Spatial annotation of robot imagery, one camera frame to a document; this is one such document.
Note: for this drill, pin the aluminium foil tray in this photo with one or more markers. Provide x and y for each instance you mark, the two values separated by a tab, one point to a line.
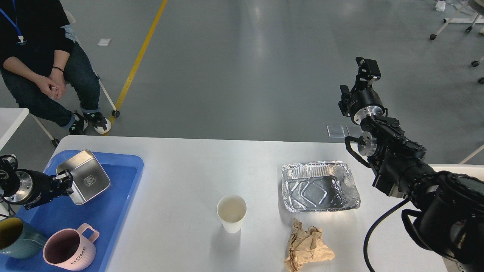
323	186

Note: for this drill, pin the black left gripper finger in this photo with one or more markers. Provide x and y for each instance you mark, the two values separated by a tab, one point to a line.
62	190
65	177

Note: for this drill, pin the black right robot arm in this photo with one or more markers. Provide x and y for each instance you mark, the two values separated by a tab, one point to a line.
448	219

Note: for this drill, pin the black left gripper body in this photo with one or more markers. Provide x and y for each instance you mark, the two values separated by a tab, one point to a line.
27	188

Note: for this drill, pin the small stainless steel tray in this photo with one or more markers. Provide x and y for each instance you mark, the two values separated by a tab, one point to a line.
89	178

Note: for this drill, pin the white wheeled chair base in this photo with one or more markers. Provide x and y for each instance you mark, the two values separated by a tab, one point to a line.
461	47

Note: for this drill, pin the teal ceramic mug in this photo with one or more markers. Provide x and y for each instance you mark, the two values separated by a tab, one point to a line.
20	240

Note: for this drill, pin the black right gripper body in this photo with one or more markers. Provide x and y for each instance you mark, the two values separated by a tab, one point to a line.
362	105

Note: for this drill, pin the white paper cup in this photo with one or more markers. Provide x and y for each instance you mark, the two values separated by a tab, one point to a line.
231	211

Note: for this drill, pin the white plastic bin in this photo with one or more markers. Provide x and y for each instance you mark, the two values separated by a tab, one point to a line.
476	171

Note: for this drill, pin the white side table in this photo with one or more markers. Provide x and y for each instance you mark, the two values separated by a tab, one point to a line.
10	119

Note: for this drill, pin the crumpled brown paper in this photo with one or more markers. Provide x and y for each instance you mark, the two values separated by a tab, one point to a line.
305	246

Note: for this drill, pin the person in dark clothes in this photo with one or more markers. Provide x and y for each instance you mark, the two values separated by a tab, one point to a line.
44	67

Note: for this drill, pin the pink ribbed mug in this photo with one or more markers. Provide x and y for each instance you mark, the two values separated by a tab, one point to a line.
71	249

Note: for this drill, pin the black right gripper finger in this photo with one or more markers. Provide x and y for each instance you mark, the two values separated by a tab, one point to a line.
345	95
368	73

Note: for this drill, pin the grey office chair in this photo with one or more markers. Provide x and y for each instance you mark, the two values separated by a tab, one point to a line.
114	112

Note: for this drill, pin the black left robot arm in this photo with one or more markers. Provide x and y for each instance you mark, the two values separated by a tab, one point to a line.
10	163

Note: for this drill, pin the clear floor plate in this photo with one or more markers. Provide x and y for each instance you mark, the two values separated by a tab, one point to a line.
354	130
336	131

